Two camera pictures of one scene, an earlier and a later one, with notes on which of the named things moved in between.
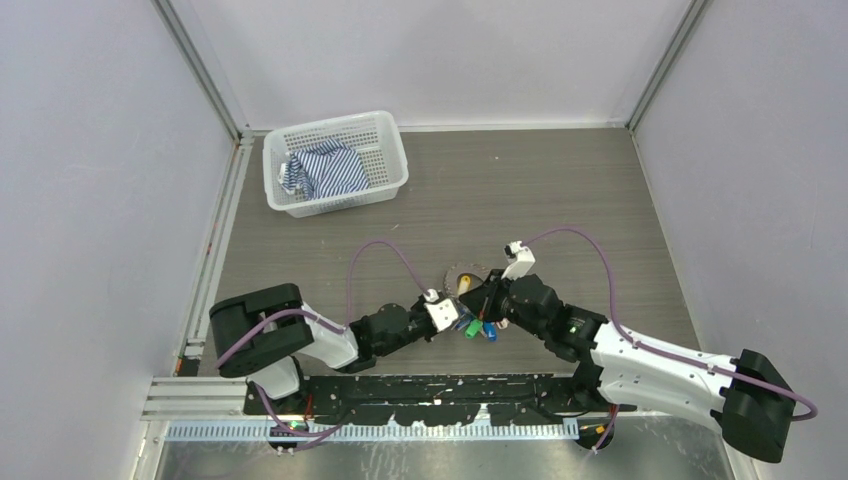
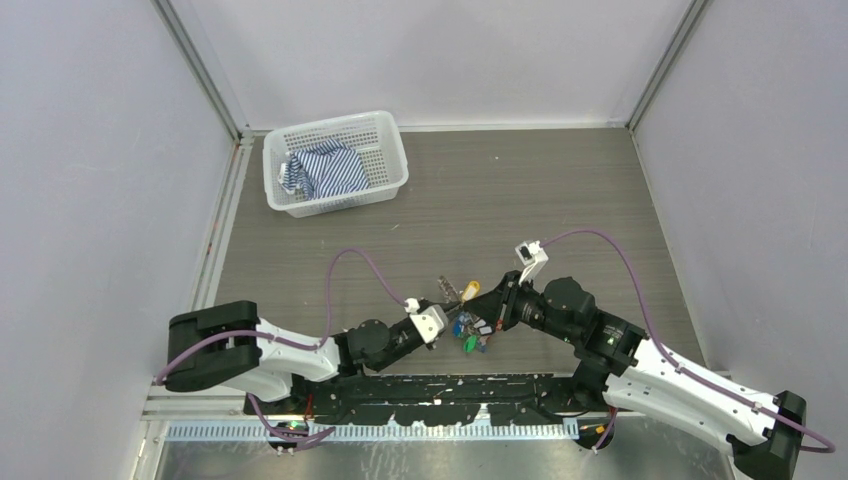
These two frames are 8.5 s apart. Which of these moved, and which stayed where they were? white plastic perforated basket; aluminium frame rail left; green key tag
Moved: green key tag
Stayed: aluminium frame rail left; white plastic perforated basket
